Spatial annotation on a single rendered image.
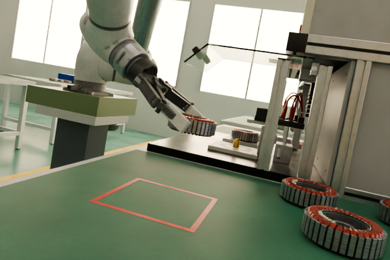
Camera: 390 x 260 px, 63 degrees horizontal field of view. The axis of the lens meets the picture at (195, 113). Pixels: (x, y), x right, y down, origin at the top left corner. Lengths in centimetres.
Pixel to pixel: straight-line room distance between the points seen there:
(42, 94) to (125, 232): 129
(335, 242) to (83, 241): 32
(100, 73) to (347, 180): 118
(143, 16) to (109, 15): 68
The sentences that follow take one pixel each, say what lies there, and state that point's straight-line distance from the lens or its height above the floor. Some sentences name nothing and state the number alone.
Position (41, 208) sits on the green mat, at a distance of 47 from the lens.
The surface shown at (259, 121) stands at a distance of 99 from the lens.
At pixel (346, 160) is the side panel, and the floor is 84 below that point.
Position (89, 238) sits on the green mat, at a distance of 40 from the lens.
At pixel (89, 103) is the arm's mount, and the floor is 80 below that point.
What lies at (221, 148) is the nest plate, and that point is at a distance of 96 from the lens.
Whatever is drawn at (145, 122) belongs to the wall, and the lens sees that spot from 630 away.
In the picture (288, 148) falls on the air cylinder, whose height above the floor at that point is 82.
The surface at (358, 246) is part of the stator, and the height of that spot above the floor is 77.
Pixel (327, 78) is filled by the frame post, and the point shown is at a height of 102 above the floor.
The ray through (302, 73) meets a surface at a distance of 100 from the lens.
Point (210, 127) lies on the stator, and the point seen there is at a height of 86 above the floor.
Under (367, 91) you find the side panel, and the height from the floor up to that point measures 100.
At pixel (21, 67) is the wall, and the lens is 804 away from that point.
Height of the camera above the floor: 93
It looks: 4 degrees down
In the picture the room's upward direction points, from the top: 10 degrees clockwise
